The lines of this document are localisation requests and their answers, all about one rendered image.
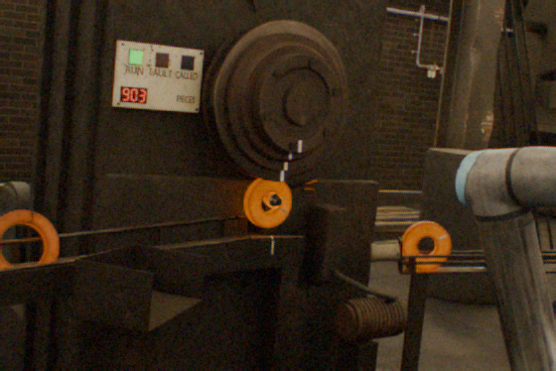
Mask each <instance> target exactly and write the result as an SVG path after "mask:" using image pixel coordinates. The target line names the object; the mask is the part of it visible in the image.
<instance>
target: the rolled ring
mask: <svg viewBox="0 0 556 371"><path fill-rule="evenodd" d="M20 223H22V224H28V225H31V226H32V227H34V228H35V229H36V230H37V231H38V232H39V233H40V234H41V236H42V238H43V240H44V245H45V251H44V254H43V256H42V258H41V260H40V261H39V262H38V263H37V264H41V263H49V262H57V258H58V255H59V250H60V243H59V237H58V234H57V230H56V228H55V226H54V225H53V224H52V223H51V222H50V221H49V220H48V219H47V218H45V217H44V216H43V215H41V214H39V213H37V212H34V211H31V210H15V211H11V212H9V213H6V214H5V215H4V216H2V217H1V218H0V269H5V268H11V267H14V266H12V265H11V264H9V263H8V262H7V260H6V259H5V257H4V255H3V253H2V250H1V240H2V237H3V234H4V233H5V231H6V229H7V228H8V227H9V226H11V225H14V224H20Z"/></svg>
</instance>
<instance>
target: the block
mask: <svg viewBox="0 0 556 371"><path fill-rule="evenodd" d="M347 221H348V211H347V210H346V209H345V208H343V207H339V206H335V205H331V204H314V205H313V206H312V211H311V221H310V230H309V240H308V250H307V259H306V269H305V277H306V278H308V279H310V280H313V281H318V282H320V283H323V284H324V283H337V282H339V281H340V280H338V279H336V278H334V277H333V276H332V275H331V273H330V271H331V270H332V269H335V270H336V271H337V272H339V273H342V266H343V256H344V249H345V239H346V230H347Z"/></svg>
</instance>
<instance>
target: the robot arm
mask: <svg viewBox="0 0 556 371"><path fill-rule="evenodd" d="M456 191H457V195H458V198H459V199H460V201H461V202H462V203H463V205H464V206H466V207H468V208H472V209H473V212H474V216H475V220H476V222H477V224H478V226H479V230H480V235H481V239H482V243H483V247H484V250H485V255H486V267H487V271H488V276H489V279H490V284H491V288H492V292H493V297H494V301H495V305H496V309H497V314H498V318H499V322H500V327H501V330H502V335H503V339H504V343H505V348H506V356H507V360H508V364H509V369H510V371H556V324H555V316H554V311H553V307H552V303H551V299H550V294H549V290H548V285H547V280H546V276H545V272H544V267H543V263H542V258H541V253H540V249H539V245H538V240H537V236H536V231H535V223H534V218H533V213H532V210H533V206H537V207H553V208H556V147H524V148H510V149H486V150H483V151H476V152H472V153H470V154H468V155H467V156H466V157H465V158H464V159H463V162H462V163H461V166H460V169H459V170H458V173H457V178H456Z"/></svg>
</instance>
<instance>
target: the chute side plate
mask: <svg viewBox="0 0 556 371"><path fill-rule="evenodd" d="M273 241H274V253H273V254H272V244H273ZM303 250H304V239H288V240H250V241H242V242H235V243H227V244H220V245H213V246H207V247H199V248H192V249H185V250H178V251H177V252H183V253H189V254H199V255H205V256H206V265H205V276H211V275H217V274H223V273H229V272H236V271H242V270H248V269H267V268H282V260H283V257H300V258H299V267H302V259H303ZM74 267H75V264H68V265H61V266H55V267H48V268H40V269H33V270H26V271H19V272H11V273H5V274H0V307H6V306H11V305H18V304H24V303H36V302H43V301H49V300H56V299H61V298H68V297H72V296H73V281H74Z"/></svg>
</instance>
